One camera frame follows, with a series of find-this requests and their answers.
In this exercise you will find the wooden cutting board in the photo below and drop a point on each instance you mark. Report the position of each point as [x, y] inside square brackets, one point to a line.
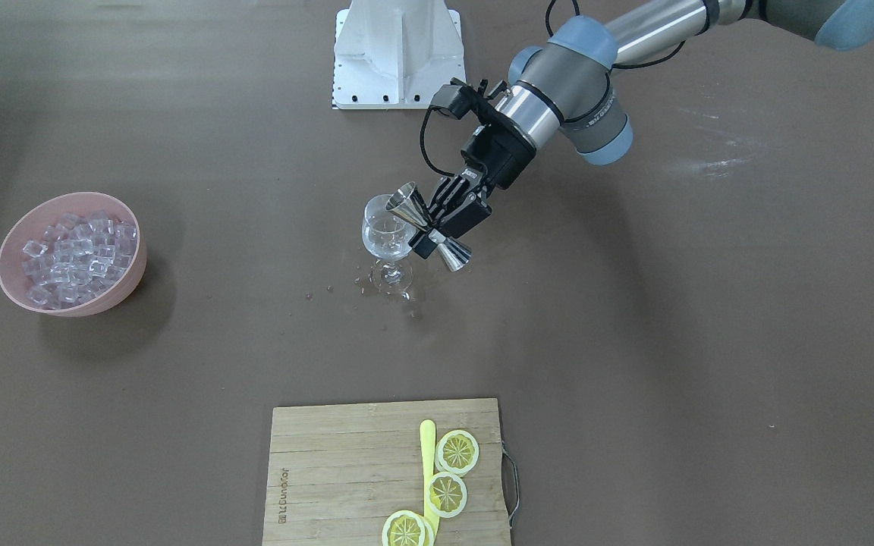
[336, 472]

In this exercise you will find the steel double jigger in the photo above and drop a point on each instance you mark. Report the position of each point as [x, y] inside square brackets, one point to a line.
[407, 203]

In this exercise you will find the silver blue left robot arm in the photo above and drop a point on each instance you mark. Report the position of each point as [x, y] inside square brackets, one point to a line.
[565, 87]

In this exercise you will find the pink bowl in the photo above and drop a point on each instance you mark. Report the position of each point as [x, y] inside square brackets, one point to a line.
[15, 284]

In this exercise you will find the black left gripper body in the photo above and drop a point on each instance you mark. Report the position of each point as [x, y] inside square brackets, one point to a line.
[503, 157]

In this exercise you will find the lemon slice near handle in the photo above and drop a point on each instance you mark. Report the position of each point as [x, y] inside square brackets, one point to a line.
[457, 452]

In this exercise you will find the yellow plastic knife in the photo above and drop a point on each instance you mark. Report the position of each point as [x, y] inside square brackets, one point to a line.
[427, 447]

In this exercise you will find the clear wine glass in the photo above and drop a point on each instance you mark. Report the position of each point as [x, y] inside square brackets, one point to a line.
[386, 237]

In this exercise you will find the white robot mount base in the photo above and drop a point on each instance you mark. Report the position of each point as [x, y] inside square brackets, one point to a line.
[395, 54]

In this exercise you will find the middle lemon slice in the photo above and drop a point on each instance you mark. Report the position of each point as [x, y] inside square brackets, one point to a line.
[445, 495]

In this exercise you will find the clear ice cubes pile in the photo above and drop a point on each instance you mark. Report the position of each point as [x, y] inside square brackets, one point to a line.
[77, 259]

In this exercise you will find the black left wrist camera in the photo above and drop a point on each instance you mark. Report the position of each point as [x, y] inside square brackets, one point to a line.
[455, 100]

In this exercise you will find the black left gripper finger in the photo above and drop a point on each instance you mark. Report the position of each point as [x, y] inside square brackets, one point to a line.
[424, 243]
[466, 216]

